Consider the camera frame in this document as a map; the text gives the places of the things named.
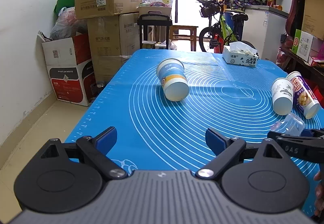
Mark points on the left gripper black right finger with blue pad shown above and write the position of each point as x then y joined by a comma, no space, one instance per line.
229,152

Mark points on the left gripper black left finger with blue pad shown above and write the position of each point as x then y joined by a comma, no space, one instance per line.
93,151

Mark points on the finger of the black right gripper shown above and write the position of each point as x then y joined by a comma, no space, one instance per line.
308,146

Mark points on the clear plastic cup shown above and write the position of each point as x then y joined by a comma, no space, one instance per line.
290,125

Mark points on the purple white tall cup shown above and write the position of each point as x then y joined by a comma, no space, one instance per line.
304,98

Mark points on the white printed paper cup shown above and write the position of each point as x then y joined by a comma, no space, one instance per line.
282,96

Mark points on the white blue orange paper cup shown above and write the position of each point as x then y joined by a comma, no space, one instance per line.
170,73

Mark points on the person's hand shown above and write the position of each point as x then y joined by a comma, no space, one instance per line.
319,195

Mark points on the blue silicone baking mat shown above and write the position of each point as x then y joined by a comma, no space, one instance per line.
154,133

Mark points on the dark bottle on floor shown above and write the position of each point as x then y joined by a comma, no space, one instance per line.
100,86

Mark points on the dark wooden shelf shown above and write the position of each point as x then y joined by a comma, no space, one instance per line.
289,62

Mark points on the white red cardboard box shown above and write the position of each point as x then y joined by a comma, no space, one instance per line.
70,68

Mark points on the white tissue box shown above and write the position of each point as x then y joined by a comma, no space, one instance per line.
241,54

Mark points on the green white box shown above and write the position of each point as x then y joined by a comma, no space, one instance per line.
306,45

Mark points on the lower brown cardboard box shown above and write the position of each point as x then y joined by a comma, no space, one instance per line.
113,40

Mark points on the black bicycle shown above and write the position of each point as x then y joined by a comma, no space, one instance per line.
214,38

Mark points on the tall brown cardboard box right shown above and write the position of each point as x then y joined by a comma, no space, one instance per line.
313,22

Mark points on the white chest freezer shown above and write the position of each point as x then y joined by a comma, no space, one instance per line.
263,29

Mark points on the plastic bag with red contents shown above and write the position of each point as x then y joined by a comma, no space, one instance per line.
67,25

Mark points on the wooden stool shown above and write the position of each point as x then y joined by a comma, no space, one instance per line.
192,36

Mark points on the black side table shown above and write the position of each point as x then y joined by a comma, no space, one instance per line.
145,21

